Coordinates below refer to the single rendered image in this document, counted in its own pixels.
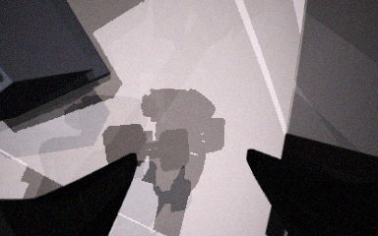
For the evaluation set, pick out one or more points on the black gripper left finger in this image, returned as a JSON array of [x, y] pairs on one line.
[[85, 207]]

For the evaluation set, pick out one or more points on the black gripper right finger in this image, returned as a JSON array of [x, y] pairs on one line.
[[309, 203]]

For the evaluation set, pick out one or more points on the grey sloped panel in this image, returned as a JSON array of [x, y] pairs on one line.
[[44, 54]]

